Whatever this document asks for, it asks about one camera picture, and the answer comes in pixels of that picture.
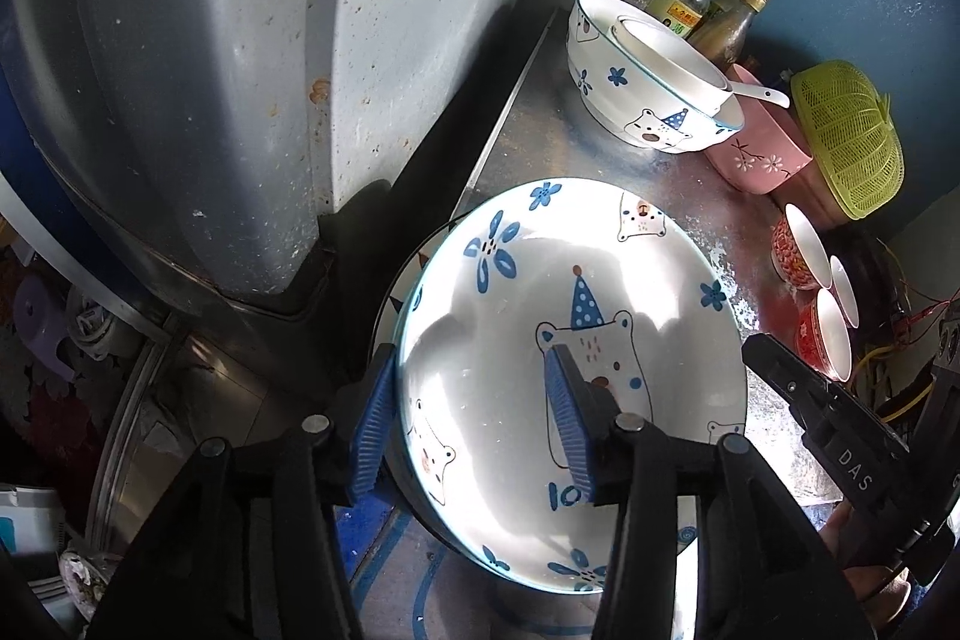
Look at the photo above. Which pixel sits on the white bear print plate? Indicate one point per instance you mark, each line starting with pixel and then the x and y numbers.
pixel 487 325

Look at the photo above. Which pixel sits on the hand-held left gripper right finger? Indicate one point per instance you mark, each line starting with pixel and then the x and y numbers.
pixel 566 415

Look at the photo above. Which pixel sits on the white leaf pattern plate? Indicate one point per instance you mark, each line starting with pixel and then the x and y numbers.
pixel 388 321

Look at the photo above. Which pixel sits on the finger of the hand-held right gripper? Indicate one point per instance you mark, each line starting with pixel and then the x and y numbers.
pixel 951 347
pixel 787 377

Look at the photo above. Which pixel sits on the large bear print bowl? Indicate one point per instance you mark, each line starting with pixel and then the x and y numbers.
pixel 637 108

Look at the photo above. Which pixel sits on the person's right hand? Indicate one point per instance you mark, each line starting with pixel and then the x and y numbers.
pixel 877 591

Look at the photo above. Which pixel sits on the green mesh food cover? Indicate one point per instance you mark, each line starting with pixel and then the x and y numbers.
pixel 847 138

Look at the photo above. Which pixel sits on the brown cap glass bottle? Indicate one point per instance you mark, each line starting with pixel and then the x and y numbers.
pixel 731 33

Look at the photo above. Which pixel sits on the small white bowl red print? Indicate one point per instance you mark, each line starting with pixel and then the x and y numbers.
pixel 697 89

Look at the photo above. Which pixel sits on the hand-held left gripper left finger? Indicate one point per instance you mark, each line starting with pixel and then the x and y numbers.
pixel 373 430

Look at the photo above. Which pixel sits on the white ceramic spoon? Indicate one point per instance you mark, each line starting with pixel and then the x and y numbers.
pixel 757 91

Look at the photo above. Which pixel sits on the pink floral bowl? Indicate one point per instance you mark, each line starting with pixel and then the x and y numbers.
pixel 757 156

